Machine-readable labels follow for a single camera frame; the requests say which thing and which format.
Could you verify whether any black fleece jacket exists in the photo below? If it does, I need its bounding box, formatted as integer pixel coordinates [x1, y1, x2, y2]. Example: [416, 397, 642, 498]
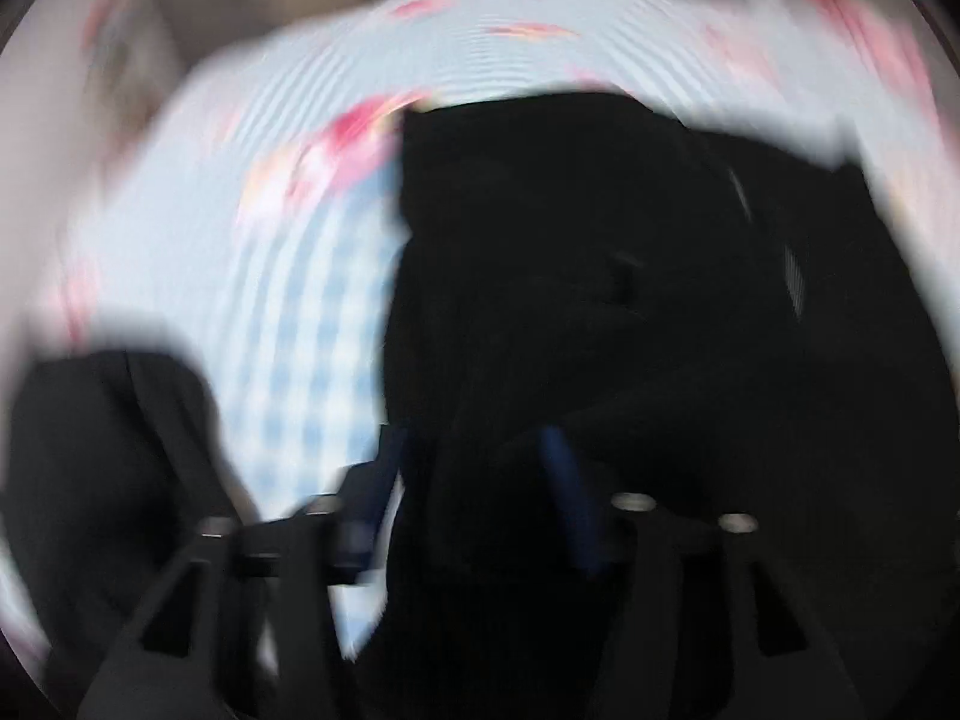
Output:
[356, 93, 958, 718]

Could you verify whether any blue checkered cartoon blanket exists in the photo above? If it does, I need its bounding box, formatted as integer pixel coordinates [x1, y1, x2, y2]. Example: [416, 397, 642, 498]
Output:
[0, 0, 960, 668]

